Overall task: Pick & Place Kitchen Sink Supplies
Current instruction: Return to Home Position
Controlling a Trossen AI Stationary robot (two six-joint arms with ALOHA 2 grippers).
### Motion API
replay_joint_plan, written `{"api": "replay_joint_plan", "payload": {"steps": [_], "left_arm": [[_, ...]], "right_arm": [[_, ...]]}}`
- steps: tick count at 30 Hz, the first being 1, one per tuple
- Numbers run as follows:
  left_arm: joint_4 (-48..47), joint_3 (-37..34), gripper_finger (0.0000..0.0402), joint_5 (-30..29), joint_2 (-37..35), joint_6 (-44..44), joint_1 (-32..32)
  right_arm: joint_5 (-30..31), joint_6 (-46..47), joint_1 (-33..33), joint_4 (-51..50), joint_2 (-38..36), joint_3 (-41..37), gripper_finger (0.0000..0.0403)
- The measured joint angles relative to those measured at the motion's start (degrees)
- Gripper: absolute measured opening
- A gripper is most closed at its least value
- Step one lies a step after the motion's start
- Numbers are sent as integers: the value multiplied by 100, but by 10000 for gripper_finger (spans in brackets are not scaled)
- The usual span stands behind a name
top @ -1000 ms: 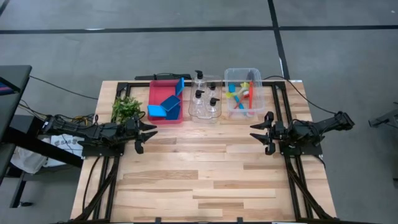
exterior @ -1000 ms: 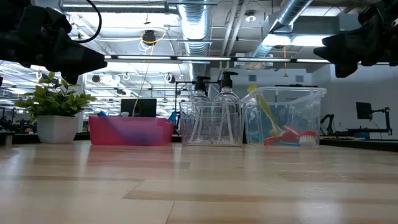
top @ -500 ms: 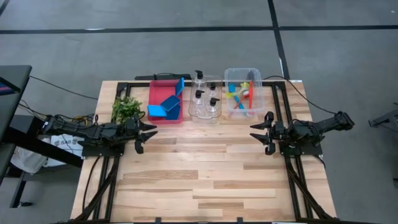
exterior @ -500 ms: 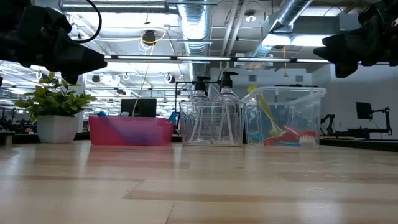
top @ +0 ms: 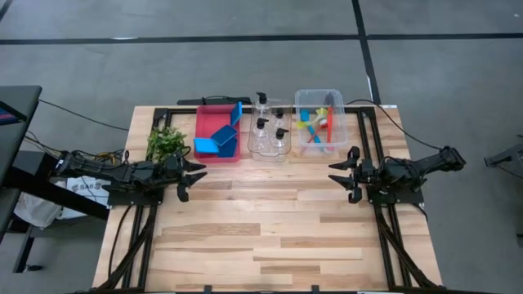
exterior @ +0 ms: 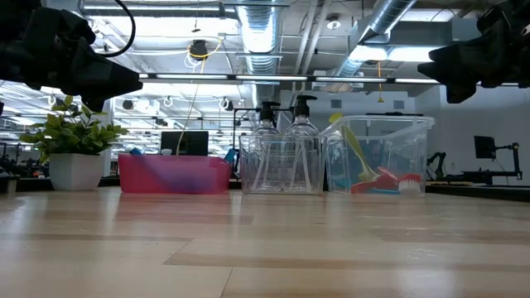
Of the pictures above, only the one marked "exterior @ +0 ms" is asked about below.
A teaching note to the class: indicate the background black robot arm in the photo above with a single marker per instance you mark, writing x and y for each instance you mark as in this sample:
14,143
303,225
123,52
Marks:
437,159

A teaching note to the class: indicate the silver ventilation duct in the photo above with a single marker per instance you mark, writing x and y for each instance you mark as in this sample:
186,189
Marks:
352,64
258,37

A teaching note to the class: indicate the black computer monitor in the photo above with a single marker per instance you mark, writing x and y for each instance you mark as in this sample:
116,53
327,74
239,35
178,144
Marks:
194,145

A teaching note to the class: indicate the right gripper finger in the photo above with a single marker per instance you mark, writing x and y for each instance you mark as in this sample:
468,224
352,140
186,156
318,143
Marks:
455,66

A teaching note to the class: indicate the clear soap bottle black pump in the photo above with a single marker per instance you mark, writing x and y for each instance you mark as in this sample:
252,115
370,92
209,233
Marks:
302,126
267,128

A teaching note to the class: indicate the black monitor on arm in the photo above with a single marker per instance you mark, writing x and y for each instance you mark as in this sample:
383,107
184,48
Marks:
484,147

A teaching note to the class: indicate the green plant in white pot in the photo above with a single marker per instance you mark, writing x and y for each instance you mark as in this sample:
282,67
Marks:
74,132

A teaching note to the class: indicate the green dish brush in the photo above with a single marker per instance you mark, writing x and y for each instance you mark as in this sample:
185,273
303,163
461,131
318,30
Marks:
356,149

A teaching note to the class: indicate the clear rectangular container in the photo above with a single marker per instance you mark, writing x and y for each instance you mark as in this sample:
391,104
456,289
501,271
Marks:
248,182

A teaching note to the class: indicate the black metal stand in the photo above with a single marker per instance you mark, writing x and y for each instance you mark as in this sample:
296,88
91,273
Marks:
235,124

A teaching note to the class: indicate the round white ceiling sensor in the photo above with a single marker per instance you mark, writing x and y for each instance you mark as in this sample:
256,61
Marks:
333,22

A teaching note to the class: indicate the grey wall vent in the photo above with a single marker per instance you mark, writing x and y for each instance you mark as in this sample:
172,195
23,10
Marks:
336,104
398,104

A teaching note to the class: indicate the pink plastic bin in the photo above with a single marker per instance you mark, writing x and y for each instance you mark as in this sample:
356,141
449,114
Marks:
174,174

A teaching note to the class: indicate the clear plastic storage bin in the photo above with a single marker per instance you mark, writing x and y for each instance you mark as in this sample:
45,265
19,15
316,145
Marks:
414,145

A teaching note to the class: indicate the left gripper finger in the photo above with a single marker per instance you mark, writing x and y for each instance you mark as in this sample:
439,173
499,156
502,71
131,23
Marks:
103,78

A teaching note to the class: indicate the long ceiling light strip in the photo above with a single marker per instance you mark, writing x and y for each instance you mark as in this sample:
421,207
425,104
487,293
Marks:
269,78

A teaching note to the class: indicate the blue dish brush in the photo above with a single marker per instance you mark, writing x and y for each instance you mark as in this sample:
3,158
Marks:
385,191

